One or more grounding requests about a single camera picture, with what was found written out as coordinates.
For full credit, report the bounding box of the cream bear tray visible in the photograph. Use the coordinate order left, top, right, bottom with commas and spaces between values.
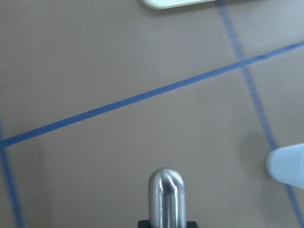
141, 0, 214, 10

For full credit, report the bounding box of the steel muddler with black cap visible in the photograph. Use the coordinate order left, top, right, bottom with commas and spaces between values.
148, 167, 187, 228

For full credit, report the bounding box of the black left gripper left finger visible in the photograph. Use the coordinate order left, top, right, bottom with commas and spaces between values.
138, 220, 150, 228

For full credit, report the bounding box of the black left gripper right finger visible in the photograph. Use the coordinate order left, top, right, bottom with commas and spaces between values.
186, 221, 198, 228

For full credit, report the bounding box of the light blue cup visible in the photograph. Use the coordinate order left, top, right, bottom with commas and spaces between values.
266, 143, 304, 189

